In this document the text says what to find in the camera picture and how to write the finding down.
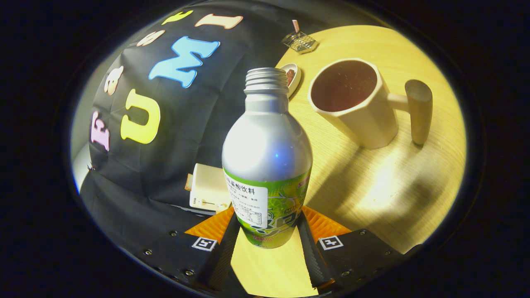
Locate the white round plate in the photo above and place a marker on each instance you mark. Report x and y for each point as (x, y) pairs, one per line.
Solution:
(296, 80)

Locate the silver green juice bottle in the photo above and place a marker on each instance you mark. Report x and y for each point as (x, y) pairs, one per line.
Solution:
(267, 145)

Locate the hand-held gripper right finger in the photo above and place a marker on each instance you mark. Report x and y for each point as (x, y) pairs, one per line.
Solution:
(310, 256)

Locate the toast slice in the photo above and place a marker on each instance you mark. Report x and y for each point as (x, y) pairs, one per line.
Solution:
(189, 182)

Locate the pink stick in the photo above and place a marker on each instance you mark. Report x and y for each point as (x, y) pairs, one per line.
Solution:
(295, 26)

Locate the wooden table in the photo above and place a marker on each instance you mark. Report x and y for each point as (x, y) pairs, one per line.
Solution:
(372, 198)

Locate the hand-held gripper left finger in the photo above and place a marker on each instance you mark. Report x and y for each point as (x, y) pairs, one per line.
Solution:
(223, 256)

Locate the reddish meat slice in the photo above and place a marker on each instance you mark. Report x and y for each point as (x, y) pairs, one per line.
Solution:
(290, 76)

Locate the black backdrop cloth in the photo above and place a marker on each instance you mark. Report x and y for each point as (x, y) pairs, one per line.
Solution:
(165, 157)

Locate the white toaster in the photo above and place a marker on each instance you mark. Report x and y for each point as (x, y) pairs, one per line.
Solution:
(209, 186)

